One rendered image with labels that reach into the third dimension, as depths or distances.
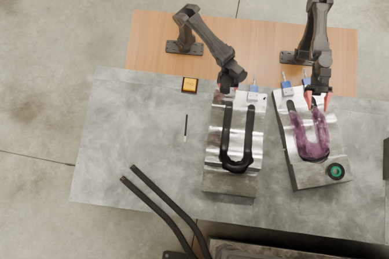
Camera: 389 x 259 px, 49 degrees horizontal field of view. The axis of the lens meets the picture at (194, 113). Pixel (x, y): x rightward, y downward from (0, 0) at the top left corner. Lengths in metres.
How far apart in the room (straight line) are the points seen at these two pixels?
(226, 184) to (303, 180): 0.35
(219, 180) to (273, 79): 0.60
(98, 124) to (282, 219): 1.01
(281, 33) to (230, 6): 1.02
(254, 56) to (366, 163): 0.77
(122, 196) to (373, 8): 2.34
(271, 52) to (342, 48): 0.38
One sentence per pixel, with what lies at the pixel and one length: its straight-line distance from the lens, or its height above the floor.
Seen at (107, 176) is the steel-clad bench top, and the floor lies 0.80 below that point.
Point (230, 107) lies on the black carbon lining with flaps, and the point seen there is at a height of 0.88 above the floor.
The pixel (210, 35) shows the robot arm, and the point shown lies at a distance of 1.83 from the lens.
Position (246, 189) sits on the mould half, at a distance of 2.04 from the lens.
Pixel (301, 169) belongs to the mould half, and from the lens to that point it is 2.04.
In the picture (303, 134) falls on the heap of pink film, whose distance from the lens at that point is 2.07.
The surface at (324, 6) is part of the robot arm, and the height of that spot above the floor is 1.23.
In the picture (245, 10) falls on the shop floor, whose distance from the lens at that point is 3.30.
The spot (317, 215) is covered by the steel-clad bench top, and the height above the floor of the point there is 0.80.
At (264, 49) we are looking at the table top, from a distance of 2.30.
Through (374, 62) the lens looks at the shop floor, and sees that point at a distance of 3.35.
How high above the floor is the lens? 2.88
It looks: 75 degrees down
